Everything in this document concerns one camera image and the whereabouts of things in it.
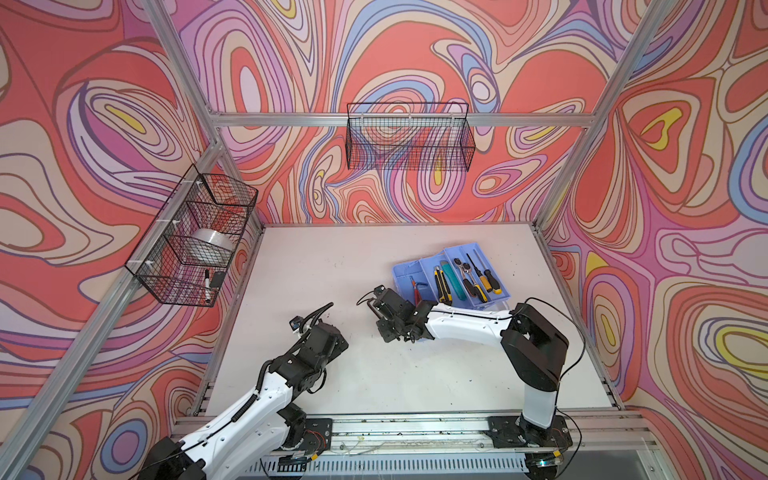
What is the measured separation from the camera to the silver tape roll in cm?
70

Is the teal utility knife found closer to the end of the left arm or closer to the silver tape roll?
the end of the left arm

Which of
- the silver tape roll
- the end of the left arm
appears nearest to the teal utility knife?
the end of the left arm

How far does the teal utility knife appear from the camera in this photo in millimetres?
902
